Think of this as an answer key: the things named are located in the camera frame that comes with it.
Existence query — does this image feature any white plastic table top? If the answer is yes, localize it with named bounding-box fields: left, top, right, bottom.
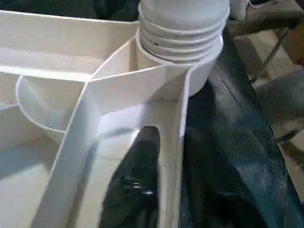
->
left=0, top=9, right=225, bottom=228

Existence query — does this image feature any brown cardboard box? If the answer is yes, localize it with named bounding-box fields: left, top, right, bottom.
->
left=282, top=26, right=304, bottom=66

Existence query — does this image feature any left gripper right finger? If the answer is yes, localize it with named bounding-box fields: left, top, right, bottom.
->
left=182, top=129, right=269, bottom=228

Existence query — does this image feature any white plastic table leg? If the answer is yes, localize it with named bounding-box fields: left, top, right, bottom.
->
left=137, top=0, right=231, bottom=65

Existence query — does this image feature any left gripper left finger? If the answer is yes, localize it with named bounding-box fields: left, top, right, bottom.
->
left=98, top=125, right=164, bottom=228

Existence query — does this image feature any black mat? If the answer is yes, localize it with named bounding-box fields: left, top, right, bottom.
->
left=0, top=0, right=304, bottom=228

